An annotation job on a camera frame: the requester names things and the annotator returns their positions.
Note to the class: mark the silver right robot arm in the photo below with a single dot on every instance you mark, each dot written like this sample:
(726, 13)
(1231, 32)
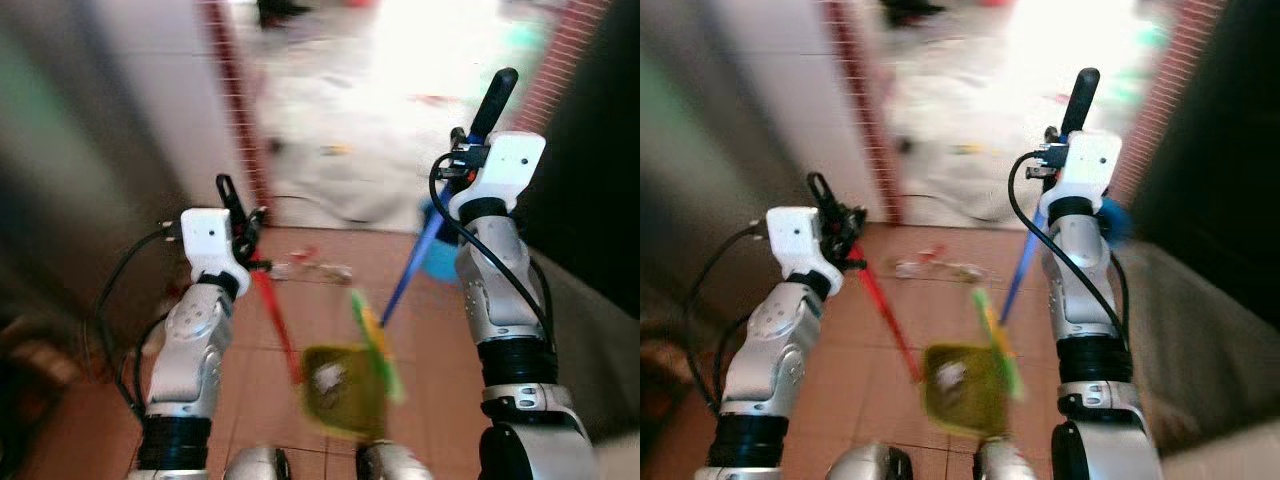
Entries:
(500, 290)
(1085, 290)

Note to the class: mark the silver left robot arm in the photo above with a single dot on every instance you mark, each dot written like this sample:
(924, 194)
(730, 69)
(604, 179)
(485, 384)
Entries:
(770, 340)
(190, 340)

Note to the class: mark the clear plastic wrapper litter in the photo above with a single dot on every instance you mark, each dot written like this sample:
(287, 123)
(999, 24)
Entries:
(935, 266)
(310, 264)

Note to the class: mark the blue plastic bucket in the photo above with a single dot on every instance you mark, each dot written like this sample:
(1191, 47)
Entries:
(1115, 220)
(440, 262)

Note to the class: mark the red brick doorway edge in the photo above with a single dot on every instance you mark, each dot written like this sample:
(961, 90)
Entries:
(1165, 90)
(560, 60)

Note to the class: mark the grey fabric furniture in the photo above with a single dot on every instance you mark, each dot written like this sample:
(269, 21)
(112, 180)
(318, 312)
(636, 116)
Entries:
(590, 340)
(1200, 340)

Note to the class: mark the silver left robot leg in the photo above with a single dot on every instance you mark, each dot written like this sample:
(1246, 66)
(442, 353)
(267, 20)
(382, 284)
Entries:
(255, 466)
(868, 466)

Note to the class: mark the silver robot leg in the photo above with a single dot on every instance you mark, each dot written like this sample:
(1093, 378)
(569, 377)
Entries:
(868, 466)
(1010, 462)
(255, 466)
(392, 463)

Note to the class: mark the silver right robot leg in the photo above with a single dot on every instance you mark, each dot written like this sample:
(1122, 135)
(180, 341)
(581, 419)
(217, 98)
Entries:
(1010, 462)
(392, 463)

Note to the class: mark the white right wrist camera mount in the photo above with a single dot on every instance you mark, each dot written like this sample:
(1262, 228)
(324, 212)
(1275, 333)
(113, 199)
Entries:
(510, 165)
(1090, 160)

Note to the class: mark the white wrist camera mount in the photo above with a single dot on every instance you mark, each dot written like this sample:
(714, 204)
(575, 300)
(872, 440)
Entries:
(210, 240)
(510, 165)
(795, 238)
(1090, 160)

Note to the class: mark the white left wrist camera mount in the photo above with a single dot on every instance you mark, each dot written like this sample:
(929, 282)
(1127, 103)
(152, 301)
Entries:
(210, 240)
(795, 238)

